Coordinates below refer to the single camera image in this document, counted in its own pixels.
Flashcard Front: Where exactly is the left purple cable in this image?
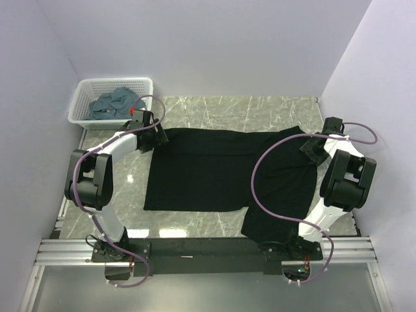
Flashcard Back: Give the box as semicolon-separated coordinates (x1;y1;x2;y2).
73;94;166;289

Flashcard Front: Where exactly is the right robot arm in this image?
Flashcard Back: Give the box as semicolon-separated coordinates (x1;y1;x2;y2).
285;117;377;259

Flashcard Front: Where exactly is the grey blue t shirt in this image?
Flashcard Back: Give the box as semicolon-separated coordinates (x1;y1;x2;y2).
84;86;146;120

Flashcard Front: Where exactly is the white plastic laundry basket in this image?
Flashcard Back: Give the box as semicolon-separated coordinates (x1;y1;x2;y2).
68;77;153;130

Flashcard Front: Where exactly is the black t shirt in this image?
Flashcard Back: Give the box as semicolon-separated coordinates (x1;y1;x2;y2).
144;127;317;243

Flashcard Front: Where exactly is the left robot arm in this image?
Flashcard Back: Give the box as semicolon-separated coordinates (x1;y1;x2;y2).
64;109;168;261

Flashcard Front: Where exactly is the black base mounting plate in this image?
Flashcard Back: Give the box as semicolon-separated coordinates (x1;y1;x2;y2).
91;237;323;280

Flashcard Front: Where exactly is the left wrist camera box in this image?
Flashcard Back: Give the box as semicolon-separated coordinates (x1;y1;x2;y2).
129;108;146;115

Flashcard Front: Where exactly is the aluminium rail frame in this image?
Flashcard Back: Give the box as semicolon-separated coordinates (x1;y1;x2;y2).
19;129;396;312

